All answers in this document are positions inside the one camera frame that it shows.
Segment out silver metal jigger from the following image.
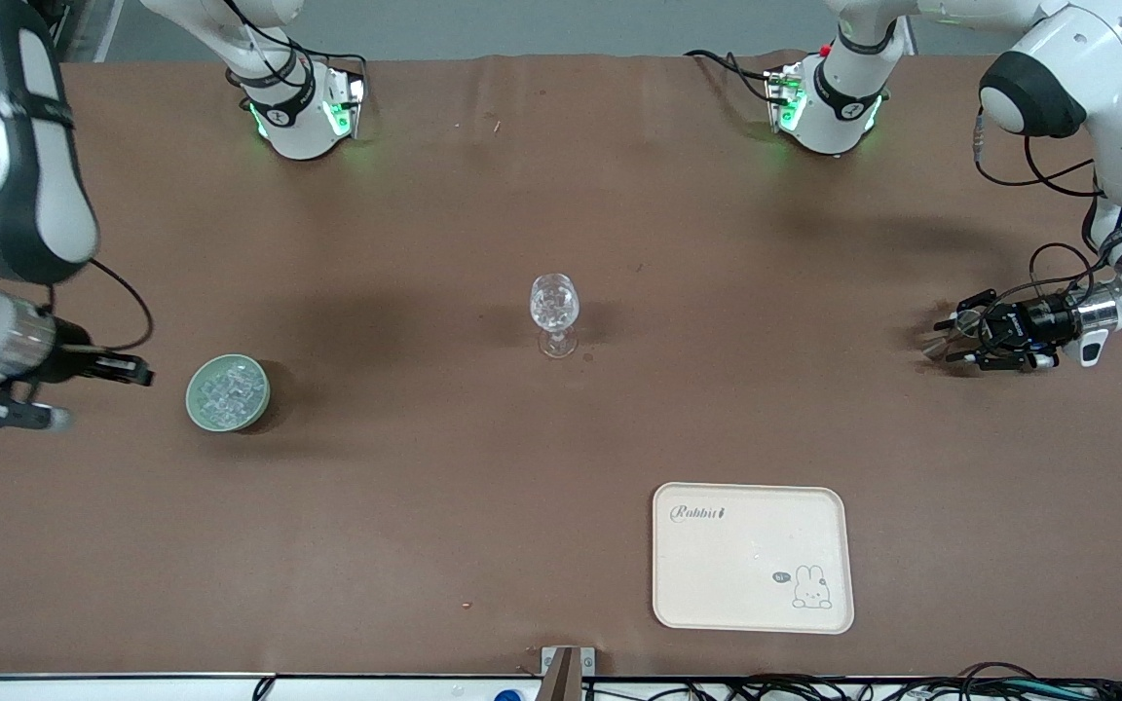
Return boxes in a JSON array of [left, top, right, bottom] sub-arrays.
[[919, 326, 961, 364]]

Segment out clear ice cube pile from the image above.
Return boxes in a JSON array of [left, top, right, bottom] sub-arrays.
[[195, 360, 265, 425]]

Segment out clear wine glass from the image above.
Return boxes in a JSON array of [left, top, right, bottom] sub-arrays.
[[530, 274, 581, 359]]

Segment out green ceramic bowl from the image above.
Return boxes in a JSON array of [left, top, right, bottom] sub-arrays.
[[185, 353, 272, 433]]

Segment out cream rabbit print tray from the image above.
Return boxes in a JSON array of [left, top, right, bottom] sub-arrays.
[[652, 482, 855, 636]]

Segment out brown table mat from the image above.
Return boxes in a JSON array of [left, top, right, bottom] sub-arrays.
[[0, 51, 1122, 680]]

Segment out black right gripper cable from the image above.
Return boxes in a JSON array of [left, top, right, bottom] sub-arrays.
[[40, 257, 156, 353]]

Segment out black left arm base cable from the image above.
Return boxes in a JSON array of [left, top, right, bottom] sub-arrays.
[[685, 49, 782, 104]]

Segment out black arm base cable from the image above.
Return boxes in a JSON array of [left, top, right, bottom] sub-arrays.
[[300, 43, 370, 81], [685, 49, 782, 104]]

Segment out black cable bundle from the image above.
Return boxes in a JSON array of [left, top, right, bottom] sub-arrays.
[[585, 662, 1122, 701]]

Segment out black right arm base cable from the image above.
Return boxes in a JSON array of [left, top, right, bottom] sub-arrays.
[[300, 43, 370, 81]]

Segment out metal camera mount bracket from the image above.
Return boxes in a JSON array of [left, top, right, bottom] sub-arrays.
[[541, 646, 597, 701]]

